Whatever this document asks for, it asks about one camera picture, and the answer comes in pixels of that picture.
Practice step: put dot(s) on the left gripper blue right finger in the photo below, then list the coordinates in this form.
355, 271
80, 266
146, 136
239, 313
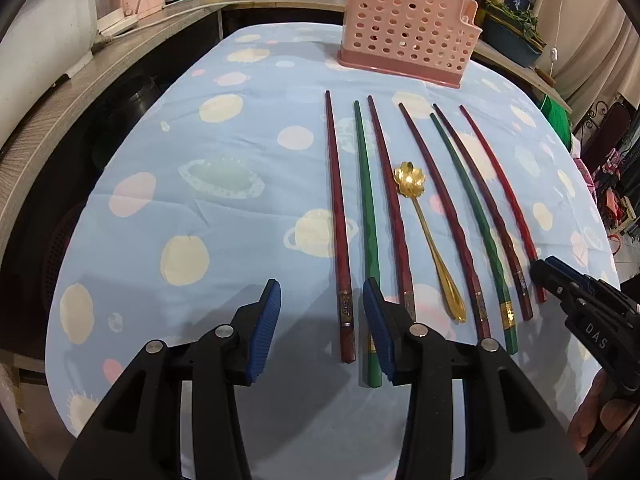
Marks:
381, 317

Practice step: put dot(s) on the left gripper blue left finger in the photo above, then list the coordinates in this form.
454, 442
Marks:
268, 311

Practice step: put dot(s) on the dark red chopstick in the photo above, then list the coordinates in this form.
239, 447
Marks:
490, 206
472, 281
341, 256
402, 263

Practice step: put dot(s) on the person's right hand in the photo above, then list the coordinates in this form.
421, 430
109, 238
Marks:
614, 415

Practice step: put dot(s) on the gold flower spoon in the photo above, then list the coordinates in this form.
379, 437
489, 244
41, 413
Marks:
410, 184

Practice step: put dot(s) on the light blue planet tablecloth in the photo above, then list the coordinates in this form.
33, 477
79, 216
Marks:
224, 183

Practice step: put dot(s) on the green plastic bag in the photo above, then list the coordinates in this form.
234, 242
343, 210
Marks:
558, 119

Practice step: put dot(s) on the beige curtain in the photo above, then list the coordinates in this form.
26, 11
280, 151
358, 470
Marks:
592, 51

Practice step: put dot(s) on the pink perforated utensil basket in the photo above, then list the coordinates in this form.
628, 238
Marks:
431, 40

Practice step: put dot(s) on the blue bowl with greens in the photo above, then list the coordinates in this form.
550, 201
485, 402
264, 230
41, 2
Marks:
512, 33

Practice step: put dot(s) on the white blue dish drainer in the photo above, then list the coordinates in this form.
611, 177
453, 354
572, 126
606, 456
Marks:
47, 40

